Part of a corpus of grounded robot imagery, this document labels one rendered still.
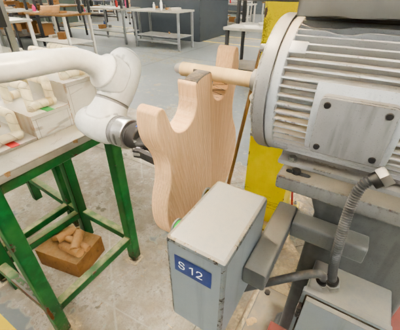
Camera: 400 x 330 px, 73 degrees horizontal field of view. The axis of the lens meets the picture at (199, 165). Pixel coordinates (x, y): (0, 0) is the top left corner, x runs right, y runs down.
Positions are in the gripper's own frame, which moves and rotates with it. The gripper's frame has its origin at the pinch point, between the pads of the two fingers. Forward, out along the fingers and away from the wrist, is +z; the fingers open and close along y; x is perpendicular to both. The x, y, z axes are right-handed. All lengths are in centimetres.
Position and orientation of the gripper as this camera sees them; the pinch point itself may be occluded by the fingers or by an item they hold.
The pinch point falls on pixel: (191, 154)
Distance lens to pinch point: 69.7
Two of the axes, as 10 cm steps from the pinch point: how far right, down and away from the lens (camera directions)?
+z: 8.5, 3.0, -4.3
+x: -0.5, -7.7, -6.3
